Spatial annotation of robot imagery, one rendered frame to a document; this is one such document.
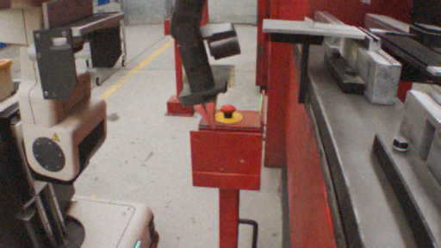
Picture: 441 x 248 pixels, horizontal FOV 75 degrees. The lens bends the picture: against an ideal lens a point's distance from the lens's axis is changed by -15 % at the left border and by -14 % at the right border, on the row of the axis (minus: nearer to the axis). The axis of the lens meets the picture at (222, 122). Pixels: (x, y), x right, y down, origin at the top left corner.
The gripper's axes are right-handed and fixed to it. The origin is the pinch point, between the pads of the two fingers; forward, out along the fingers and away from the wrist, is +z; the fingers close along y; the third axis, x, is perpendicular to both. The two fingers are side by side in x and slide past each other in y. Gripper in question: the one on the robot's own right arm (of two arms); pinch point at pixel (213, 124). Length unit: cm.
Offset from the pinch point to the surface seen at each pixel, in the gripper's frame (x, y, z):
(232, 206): 2.3, -1.6, 25.4
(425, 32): 18, 60, -8
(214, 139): -4.9, 0.5, 1.4
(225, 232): 2.3, -5.9, 34.9
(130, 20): 714, -304, -7
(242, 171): -5.0, 4.8, 10.5
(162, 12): 713, -220, -3
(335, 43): 55, 40, 0
